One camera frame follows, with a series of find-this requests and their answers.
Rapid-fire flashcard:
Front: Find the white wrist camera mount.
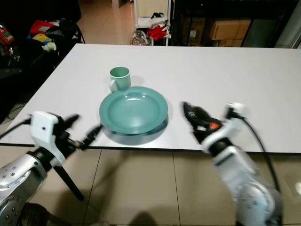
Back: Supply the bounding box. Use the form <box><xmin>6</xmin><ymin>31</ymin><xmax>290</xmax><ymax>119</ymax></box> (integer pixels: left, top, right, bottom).
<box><xmin>31</xmin><ymin>111</ymin><xmax>71</xmax><ymax>158</ymax></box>
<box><xmin>202</xmin><ymin>102</ymin><xmax>247</xmax><ymax>153</ymax></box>

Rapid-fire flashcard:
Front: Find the small brown cardboard box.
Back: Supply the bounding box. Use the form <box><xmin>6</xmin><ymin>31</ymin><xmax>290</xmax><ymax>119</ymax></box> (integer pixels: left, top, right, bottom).
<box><xmin>219</xmin><ymin>39</ymin><xmax>245</xmax><ymax>47</ymax></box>

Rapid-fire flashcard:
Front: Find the white metal rack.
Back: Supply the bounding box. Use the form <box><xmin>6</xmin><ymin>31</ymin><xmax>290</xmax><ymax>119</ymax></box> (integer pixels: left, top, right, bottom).
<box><xmin>134</xmin><ymin>0</ymin><xmax>172</xmax><ymax>47</ymax></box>

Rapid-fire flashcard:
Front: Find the clear plastic snack bag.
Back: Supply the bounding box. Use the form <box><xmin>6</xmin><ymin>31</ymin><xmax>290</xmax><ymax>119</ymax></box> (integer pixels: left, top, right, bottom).
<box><xmin>0</xmin><ymin>24</ymin><xmax>15</xmax><ymax>48</ymax></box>

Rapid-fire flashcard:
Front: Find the red bag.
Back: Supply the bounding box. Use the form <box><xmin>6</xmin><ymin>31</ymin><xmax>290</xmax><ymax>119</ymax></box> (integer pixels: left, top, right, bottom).
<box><xmin>30</xmin><ymin>20</ymin><xmax>59</xmax><ymax>35</ymax></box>

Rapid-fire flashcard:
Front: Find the red cloth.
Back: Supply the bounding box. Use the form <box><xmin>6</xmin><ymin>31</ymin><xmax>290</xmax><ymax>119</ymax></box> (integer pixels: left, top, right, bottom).
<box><xmin>146</xmin><ymin>24</ymin><xmax>169</xmax><ymax>41</ymax></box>

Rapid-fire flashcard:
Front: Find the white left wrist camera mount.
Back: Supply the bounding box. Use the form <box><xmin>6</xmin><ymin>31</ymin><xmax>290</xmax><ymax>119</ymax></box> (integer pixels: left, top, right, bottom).
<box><xmin>31</xmin><ymin>111</ymin><xmax>71</xmax><ymax>158</ymax></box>

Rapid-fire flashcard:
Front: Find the black bag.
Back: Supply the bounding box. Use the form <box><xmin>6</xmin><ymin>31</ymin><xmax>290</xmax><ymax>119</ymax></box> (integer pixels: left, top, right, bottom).
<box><xmin>49</xmin><ymin>21</ymin><xmax>83</xmax><ymax>44</ymax></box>

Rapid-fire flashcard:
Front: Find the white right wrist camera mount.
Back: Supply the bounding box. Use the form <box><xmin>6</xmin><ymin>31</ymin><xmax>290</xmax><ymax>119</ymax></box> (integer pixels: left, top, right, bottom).
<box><xmin>202</xmin><ymin>102</ymin><xmax>247</xmax><ymax>153</ymax></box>

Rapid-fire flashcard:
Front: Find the green round plate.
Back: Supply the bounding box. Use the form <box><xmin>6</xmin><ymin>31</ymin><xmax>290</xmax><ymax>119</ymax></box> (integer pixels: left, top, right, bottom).
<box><xmin>99</xmin><ymin>86</ymin><xmax>169</xmax><ymax>136</ymax></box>

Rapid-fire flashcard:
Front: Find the green mug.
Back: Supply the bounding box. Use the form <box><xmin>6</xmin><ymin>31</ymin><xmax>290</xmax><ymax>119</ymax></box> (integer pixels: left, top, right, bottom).
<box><xmin>109</xmin><ymin>66</ymin><xmax>131</xmax><ymax>93</ymax></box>

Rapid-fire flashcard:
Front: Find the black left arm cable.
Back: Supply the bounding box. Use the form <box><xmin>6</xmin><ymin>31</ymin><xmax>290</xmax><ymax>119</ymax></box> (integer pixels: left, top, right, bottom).
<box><xmin>0</xmin><ymin>118</ymin><xmax>33</xmax><ymax>140</ymax></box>

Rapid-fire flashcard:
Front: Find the large brown cardboard box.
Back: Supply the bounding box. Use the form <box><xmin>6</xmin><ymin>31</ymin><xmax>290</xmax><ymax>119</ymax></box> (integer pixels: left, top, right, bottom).
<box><xmin>211</xmin><ymin>19</ymin><xmax>251</xmax><ymax>40</ymax></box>

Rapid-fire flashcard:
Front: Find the black table leg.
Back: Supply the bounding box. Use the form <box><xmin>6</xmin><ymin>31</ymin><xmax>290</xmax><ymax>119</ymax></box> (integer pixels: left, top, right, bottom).
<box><xmin>54</xmin><ymin>165</ymin><xmax>86</xmax><ymax>202</ymax></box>

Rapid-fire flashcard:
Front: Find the yellow packet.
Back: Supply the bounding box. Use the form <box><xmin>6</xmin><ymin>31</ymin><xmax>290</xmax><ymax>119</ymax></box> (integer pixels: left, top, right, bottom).
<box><xmin>34</xmin><ymin>34</ymin><xmax>52</xmax><ymax>43</ymax></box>

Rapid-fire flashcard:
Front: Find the black sofa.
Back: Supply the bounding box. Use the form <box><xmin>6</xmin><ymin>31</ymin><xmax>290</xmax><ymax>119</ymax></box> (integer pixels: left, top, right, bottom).
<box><xmin>0</xmin><ymin>0</ymin><xmax>83</xmax><ymax>121</ymax></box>

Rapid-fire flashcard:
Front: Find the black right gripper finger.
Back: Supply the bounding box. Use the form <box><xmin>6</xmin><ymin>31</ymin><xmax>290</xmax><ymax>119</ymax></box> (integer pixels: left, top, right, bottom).
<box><xmin>186</xmin><ymin>113</ymin><xmax>207</xmax><ymax>132</ymax></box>
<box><xmin>182</xmin><ymin>101</ymin><xmax>210</xmax><ymax>122</ymax></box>

